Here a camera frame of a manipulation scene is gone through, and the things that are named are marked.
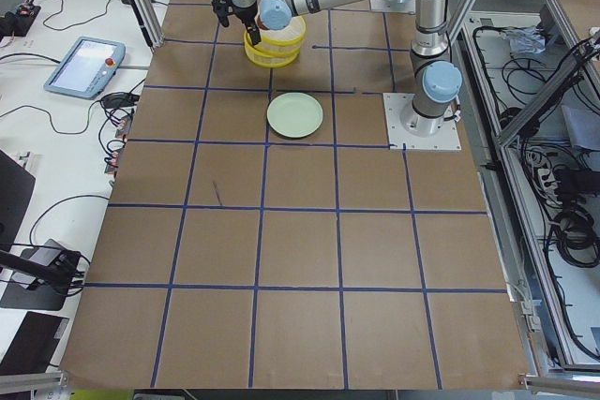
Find black cable bundle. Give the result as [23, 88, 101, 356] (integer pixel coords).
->
[547, 205, 600, 270]

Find yellow steamer basket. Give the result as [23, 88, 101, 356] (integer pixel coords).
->
[245, 46, 299, 68]
[244, 17, 307, 57]

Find brown steamed bun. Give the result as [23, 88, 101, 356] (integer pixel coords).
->
[256, 15, 269, 30]

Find black laptop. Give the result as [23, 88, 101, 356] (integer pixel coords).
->
[0, 152, 36, 251]

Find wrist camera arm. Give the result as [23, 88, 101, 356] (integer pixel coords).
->
[211, 0, 233, 28]

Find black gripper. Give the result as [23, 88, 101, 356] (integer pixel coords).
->
[229, 0, 262, 46]

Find teach pendant near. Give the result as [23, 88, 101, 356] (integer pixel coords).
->
[43, 37, 126, 99]

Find light green plate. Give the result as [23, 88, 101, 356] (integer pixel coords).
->
[266, 93, 323, 139]

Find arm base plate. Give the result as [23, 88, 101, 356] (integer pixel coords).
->
[369, 0, 415, 15]
[382, 93, 461, 152]

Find white crumpled cloth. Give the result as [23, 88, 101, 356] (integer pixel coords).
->
[503, 26, 546, 54]

